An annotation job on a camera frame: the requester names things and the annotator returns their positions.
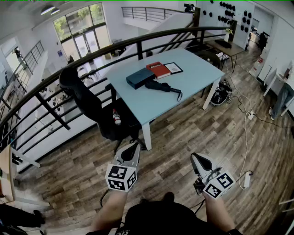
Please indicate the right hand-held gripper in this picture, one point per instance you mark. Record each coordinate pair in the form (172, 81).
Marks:
(218, 183)

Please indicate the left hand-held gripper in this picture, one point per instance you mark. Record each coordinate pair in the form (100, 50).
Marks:
(121, 175)

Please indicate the black umbrella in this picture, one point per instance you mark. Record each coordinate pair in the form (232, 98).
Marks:
(158, 86)

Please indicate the person's left forearm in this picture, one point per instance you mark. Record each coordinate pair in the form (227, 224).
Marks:
(110, 211)

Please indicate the person's right forearm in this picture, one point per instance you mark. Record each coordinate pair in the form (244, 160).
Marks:
(217, 213)

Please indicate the white power strip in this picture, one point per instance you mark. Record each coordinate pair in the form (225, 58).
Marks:
(250, 115)
(247, 180)

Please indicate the person's black shoe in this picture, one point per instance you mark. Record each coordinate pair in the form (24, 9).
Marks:
(169, 197)

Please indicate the red label plastic bottle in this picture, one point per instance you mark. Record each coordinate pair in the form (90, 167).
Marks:
(116, 118)

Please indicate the person's black clothing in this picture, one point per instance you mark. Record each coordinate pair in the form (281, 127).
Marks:
(160, 220)

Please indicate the black mesh office chair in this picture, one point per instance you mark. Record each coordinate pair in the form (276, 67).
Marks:
(92, 107)

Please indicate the pile of black devices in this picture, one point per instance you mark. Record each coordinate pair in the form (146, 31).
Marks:
(220, 94)

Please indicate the dark blue flat box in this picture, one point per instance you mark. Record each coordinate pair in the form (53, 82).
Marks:
(139, 78)

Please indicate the light blue table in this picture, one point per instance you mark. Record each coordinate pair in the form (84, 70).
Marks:
(190, 75)

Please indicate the red book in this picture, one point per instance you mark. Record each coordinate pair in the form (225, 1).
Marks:
(158, 70)

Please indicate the light wooden desk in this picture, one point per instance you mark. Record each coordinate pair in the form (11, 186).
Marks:
(5, 174)

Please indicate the white side desk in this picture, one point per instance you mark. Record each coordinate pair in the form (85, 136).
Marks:
(274, 80)

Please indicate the black framed white book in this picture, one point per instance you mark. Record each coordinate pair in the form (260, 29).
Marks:
(173, 68)

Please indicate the dark metal balcony railing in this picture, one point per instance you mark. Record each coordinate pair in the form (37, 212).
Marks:
(139, 51)

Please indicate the wooden desk with black legs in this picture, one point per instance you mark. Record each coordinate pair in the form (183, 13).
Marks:
(232, 51)

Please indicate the glass entrance doors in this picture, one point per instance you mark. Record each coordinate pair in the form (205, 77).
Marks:
(85, 39)

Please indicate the white vase with plant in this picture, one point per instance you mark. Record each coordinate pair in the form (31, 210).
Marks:
(227, 36)

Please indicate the grey upper stair railing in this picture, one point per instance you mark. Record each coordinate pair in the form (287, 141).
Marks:
(147, 12)

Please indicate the group of black wall headsets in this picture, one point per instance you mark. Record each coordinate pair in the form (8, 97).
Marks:
(229, 11)

